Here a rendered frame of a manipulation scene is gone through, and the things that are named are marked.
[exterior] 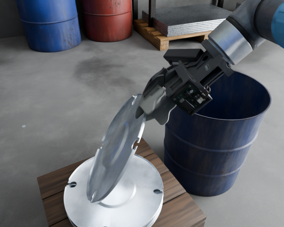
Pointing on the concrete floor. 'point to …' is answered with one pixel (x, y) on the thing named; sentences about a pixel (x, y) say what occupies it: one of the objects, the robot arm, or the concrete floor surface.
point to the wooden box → (192, 206)
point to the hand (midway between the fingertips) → (141, 113)
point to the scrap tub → (216, 135)
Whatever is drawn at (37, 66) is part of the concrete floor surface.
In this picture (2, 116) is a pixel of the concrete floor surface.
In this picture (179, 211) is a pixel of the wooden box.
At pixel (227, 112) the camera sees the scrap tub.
